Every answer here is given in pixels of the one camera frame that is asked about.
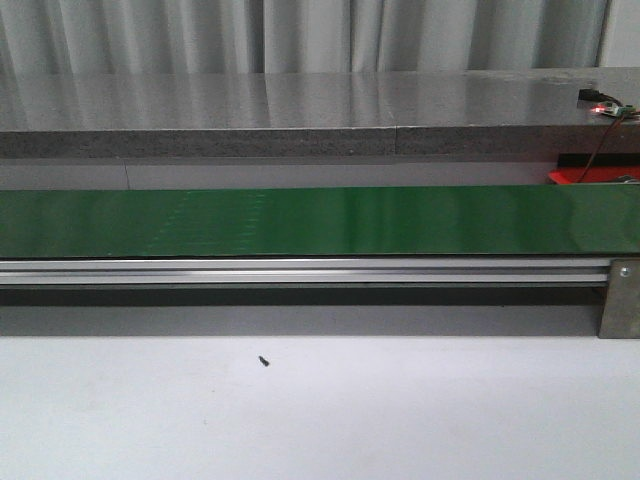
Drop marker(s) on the grey stone shelf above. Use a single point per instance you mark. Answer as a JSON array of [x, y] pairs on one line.
[[318, 114]]

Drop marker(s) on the red plastic tray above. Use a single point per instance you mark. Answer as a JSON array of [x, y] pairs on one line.
[[615, 175]]

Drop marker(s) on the green conveyor belt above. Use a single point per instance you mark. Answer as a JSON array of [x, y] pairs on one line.
[[349, 221]]

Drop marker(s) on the black usb plug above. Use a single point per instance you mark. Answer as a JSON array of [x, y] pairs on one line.
[[587, 98]]

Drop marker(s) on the small green circuit board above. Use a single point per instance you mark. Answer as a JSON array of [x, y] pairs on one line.
[[615, 110]]

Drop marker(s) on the grey curtain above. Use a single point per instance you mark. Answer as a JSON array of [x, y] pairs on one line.
[[87, 37]]

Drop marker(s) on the aluminium conveyor rail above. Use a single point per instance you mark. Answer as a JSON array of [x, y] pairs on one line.
[[411, 270]]

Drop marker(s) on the steel conveyor bracket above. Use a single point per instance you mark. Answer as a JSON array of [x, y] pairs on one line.
[[620, 318]]

